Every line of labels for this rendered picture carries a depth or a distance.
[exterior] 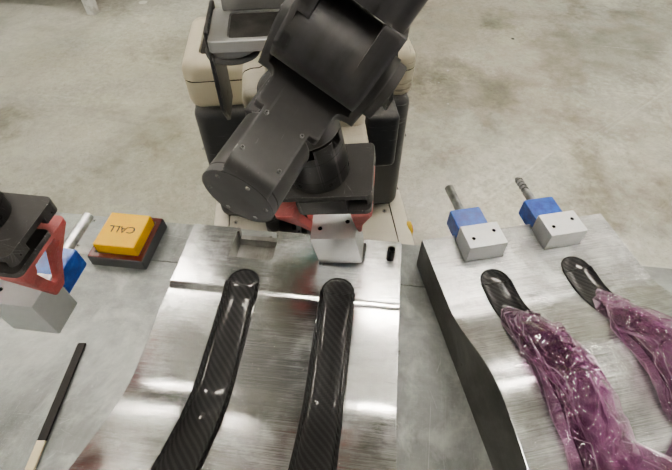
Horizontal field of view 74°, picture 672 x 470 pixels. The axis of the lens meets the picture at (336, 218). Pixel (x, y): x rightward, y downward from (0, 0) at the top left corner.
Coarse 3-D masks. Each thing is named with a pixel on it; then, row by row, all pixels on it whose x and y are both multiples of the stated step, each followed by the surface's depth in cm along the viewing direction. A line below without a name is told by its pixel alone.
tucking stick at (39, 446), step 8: (80, 344) 54; (80, 352) 54; (72, 360) 53; (72, 368) 52; (64, 376) 52; (72, 376) 52; (64, 384) 51; (64, 392) 50; (56, 400) 50; (56, 408) 49; (48, 416) 49; (56, 416) 49; (48, 424) 48; (40, 432) 48; (48, 432) 48; (40, 440) 47; (40, 448) 47; (32, 456) 46; (40, 456) 46; (32, 464) 46
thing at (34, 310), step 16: (80, 224) 49; (64, 256) 45; (80, 256) 47; (48, 272) 44; (64, 272) 44; (80, 272) 47; (0, 288) 41; (16, 288) 41; (64, 288) 44; (0, 304) 40; (16, 304) 40; (32, 304) 40; (48, 304) 42; (64, 304) 44; (16, 320) 43; (32, 320) 42; (48, 320) 42; (64, 320) 45
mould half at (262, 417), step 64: (192, 256) 52; (384, 256) 52; (192, 320) 47; (256, 320) 47; (384, 320) 47; (128, 384) 43; (192, 384) 43; (256, 384) 43; (384, 384) 43; (128, 448) 37; (256, 448) 38; (384, 448) 38
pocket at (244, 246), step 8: (240, 232) 56; (240, 240) 56; (248, 240) 56; (256, 240) 56; (264, 240) 56; (272, 240) 56; (232, 248) 54; (240, 248) 57; (248, 248) 57; (256, 248) 57; (264, 248) 57; (272, 248) 57; (232, 256) 54; (240, 256) 56; (248, 256) 56; (256, 256) 56; (264, 256) 56; (272, 256) 56
